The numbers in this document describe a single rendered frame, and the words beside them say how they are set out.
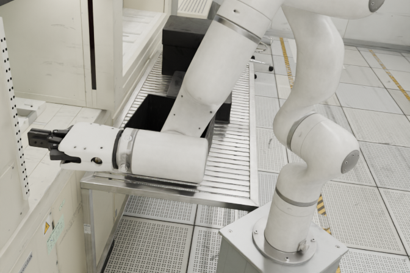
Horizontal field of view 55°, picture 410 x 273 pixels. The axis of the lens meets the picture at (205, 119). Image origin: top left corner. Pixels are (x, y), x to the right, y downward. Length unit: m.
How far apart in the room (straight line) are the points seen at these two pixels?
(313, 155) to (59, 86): 1.01
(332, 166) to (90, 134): 0.54
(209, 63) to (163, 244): 1.63
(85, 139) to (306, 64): 0.47
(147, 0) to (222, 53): 2.26
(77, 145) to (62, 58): 0.83
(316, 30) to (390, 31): 5.12
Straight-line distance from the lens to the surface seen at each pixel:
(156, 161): 0.70
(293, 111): 0.97
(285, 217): 1.12
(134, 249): 2.18
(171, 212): 2.37
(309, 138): 0.97
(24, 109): 1.55
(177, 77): 1.88
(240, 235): 1.23
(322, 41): 0.85
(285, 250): 1.20
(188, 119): 0.79
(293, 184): 1.05
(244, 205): 1.33
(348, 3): 0.74
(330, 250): 1.28
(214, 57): 0.66
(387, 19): 5.90
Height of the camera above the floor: 1.63
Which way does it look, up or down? 30 degrees down
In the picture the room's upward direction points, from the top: 7 degrees clockwise
